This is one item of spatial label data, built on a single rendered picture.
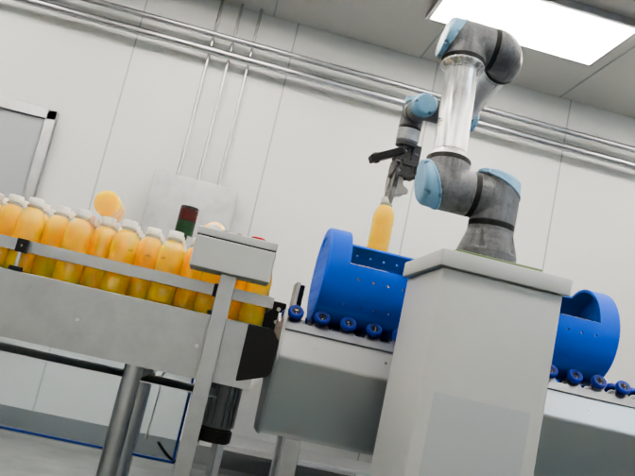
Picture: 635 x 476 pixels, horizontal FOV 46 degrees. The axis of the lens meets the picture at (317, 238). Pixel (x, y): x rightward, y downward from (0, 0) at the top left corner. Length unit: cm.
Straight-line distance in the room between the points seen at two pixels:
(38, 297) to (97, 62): 409
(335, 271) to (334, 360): 24
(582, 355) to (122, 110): 425
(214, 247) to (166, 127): 395
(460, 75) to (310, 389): 92
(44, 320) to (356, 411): 85
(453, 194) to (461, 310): 30
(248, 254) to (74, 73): 422
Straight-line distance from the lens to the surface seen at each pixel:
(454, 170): 190
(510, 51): 212
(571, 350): 229
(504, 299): 179
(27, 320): 200
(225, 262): 185
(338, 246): 211
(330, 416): 212
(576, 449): 232
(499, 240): 189
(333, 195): 575
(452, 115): 198
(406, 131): 250
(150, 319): 196
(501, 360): 179
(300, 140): 581
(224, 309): 187
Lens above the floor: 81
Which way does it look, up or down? 10 degrees up
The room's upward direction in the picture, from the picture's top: 13 degrees clockwise
